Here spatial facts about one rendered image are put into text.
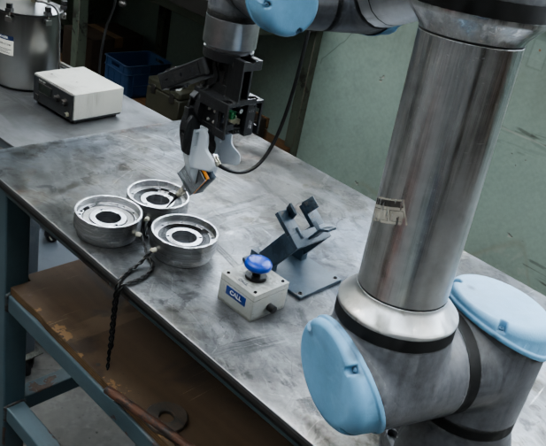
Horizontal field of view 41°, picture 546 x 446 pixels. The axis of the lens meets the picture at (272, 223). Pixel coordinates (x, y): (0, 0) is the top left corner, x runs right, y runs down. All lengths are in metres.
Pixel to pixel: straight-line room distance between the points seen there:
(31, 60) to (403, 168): 1.54
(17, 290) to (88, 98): 0.60
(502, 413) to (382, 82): 2.12
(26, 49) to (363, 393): 1.55
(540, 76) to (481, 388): 1.85
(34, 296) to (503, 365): 0.96
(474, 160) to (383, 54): 2.22
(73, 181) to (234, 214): 0.29
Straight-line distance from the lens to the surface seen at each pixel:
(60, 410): 2.02
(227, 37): 1.00
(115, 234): 1.13
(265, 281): 1.04
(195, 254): 1.10
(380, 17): 0.91
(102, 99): 1.91
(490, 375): 0.76
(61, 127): 1.86
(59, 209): 1.25
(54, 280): 1.51
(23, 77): 2.05
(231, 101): 1.02
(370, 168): 2.91
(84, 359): 1.32
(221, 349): 0.97
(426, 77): 0.59
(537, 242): 2.61
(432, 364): 0.69
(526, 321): 0.77
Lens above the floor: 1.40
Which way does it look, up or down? 28 degrees down
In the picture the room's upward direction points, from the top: 12 degrees clockwise
